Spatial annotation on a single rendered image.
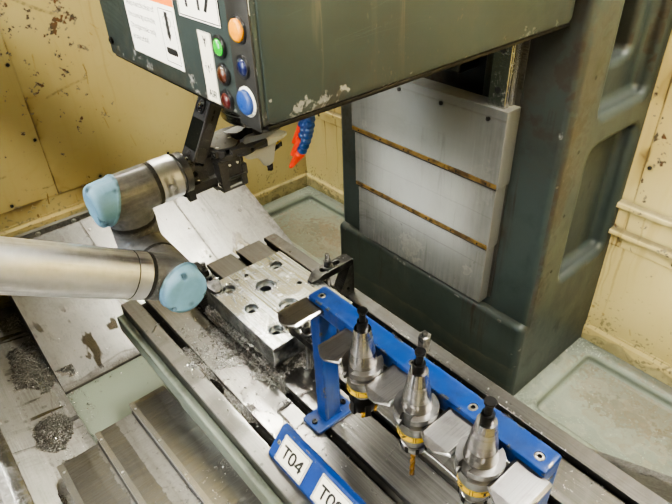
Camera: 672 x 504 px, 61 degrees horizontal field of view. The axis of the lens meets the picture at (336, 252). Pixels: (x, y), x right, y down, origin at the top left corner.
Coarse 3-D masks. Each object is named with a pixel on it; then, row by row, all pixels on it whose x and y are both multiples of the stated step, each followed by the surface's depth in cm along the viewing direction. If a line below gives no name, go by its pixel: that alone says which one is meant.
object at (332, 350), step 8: (336, 336) 92; (344, 336) 92; (320, 344) 91; (328, 344) 90; (336, 344) 90; (344, 344) 90; (320, 352) 89; (328, 352) 89; (336, 352) 89; (344, 352) 89; (328, 360) 88; (336, 360) 88
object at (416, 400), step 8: (408, 376) 76; (416, 376) 74; (424, 376) 74; (408, 384) 76; (416, 384) 75; (424, 384) 75; (408, 392) 76; (416, 392) 75; (424, 392) 75; (408, 400) 77; (416, 400) 76; (424, 400) 76; (408, 408) 77; (416, 408) 77; (424, 408) 77; (416, 416) 77
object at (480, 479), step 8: (464, 440) 74; (456, 448) 73; (456, 456) 72; (504, 456) 72; (456, 464) 73; (464, 464) 72; (504, 464) 71; (456, 472) 73; (464, 472) 73; (472, 472) 70; (480, 472) 70; (488, 472) 70; (496, 472) 70; (472, 480) 71; (480, 480) 70; (488, 480) 70; (480, 488) 71
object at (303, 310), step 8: (296, 304) 99; (304, 304) 99; (312, 304) 98; (280, 312) 97; (288, 312) 97; (296, 312) 97; (304, 312) 97; (312, 312) 97; (320, 312) 97; (280, 320) 96; (288, 320) 95; (296, 320) 95; (304, 320) 95; (296, 328) 94
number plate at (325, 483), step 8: (320, 480) 101; (328, 480) 100; (320, 488) 100; (328, 488) 99; (336, 488) 98; (312, 496) 101; (320, 496) 100; (328, 496) 99; (336, 496) 98; (344, 496) 97
